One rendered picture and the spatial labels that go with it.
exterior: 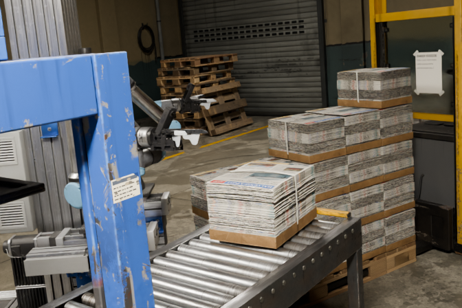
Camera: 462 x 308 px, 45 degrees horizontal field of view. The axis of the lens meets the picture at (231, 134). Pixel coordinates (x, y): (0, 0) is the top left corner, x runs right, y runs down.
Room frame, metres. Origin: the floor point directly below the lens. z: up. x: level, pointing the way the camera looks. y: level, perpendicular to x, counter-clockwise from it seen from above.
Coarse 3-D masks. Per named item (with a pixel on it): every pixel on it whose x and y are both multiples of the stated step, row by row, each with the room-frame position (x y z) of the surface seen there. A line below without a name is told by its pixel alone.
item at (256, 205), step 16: (224, 176) 2.10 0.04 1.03; (240, 176) 2.09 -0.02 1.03; (256, 176) 2.08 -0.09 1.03; (208, 192) 2.03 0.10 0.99; (224, 192) 1.99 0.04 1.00; (240, 192) 1.95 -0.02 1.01; (256, 192) 1.92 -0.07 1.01; (272, 192) 1.88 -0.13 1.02; (288, 192) 1.98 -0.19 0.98; (224, 208) 2.00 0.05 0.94; (240, 208) 1.96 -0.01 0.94; (256, 208) 1.93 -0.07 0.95; (272, 208) 1.89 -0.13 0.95; (288, 208) 1.98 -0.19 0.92; (224, 224) 2.00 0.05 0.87; (240, 224) 1.97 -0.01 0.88; (256, 224) 1.93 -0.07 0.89; (272, 224) 1.90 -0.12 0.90; (288, 224) 1.98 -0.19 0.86
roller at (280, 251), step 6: (204, 234) 2.12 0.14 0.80; (204, 240) 2.09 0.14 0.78; (210, 240) 2.08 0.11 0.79; (234, 246) 2.00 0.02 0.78; (240, 246) 1.99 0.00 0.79; (246, 246) 1.98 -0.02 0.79; (252, 246) 1.96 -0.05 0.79; (258, 246) 1.95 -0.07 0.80; (270, 252) 1.91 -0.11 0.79; (276, 252) 1.89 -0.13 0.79; (282, 252) 1.88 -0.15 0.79; (288, 252) 1.87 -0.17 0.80; (294, 252) 1.86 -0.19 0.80
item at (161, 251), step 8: (208, 224) 2.24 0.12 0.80; (192, 232) 2.15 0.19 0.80; (200, 232) 2.14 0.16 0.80; (208, 232) 2.17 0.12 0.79; (176, 240) 2.08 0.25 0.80; (184, 240) 2.07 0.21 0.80; (160, 248) 2.00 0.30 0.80; (168, 248) 1.99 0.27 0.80; (176, 248) 2.01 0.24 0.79; (152, 256) 1.93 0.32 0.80; (80, 288) 1.70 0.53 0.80; (88, 288) 1.70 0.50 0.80; (64, 296) 1.65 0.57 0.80; (72, 296) 1.64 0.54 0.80; (80, 296) 1.65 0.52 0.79; (48, 304) 1.61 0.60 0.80; (56, 304) 1.60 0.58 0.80; (64, 304) 1.60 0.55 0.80
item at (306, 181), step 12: (240, 168) 2.22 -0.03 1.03; (252, 168) 2.20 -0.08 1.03; (264, 168) 2.19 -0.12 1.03; (276, 168) 2.17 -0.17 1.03; (288, 168) 2.16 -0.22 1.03; (300, 168) 2.14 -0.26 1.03; (312, 168) 2.18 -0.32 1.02; (300, 180) 2.08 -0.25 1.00; (312, 180) 2.18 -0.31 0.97; (300, 192) 2.08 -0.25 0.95; (312, 192) 2.18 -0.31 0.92; (300, 204) 2.08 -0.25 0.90; (312, 204) 2.18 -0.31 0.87; (300, 216) 2.08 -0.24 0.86
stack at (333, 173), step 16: (256, 160) 3.26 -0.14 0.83; (272, 160) 3.22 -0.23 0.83; (288, 160) 3.18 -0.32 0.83; (336, 160) 3.15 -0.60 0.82; (352, 160) 3.21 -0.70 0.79; (368, 160) 3.29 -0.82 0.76; (192, 176) 3.00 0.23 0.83; (208, 176) 2.96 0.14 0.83; (320, 176) 3.07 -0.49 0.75; (336, 176) 3.14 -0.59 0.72; (352, 176) 3.20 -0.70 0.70; (368, 176) 3.28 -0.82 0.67; (192, 192) 3.02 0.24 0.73; (320, 192) 3.07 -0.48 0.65; (352, 192) 3.20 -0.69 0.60; (368, 192) 3.28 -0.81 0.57; (208, 208) 2.87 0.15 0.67; (336, 208) 3.12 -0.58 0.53; (352, 208) 3.21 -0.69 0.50; (368, 208) 3.27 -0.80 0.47; (368, 224) 3.27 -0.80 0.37; (368, 240) 3.26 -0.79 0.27; (384, 240) 3.34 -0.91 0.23; (384, 256) 3.33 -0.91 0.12; (336, 272) 3.38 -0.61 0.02; (368, 272) 3.28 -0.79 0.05; (384, 272) 3.33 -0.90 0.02; (320, 288) 3.04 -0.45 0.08; (304, 304) 2.99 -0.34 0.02
